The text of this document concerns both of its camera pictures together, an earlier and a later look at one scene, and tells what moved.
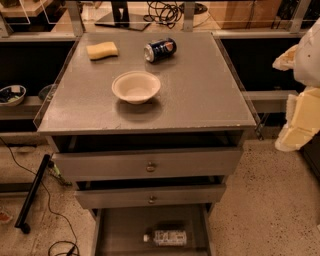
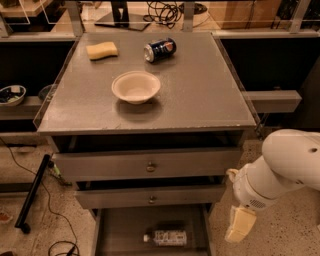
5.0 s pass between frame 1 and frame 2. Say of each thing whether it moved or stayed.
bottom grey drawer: stayed
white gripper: moved
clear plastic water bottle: stayed
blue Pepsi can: stayed
